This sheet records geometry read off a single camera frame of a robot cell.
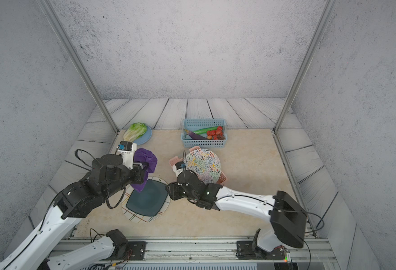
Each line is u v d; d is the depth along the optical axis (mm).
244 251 721
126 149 539
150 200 848
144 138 1154
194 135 1147
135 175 557
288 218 418
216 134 1124
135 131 1124
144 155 636
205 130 1190
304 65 882
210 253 732
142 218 826
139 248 728
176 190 668
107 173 444
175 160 969
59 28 757
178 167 685
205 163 958
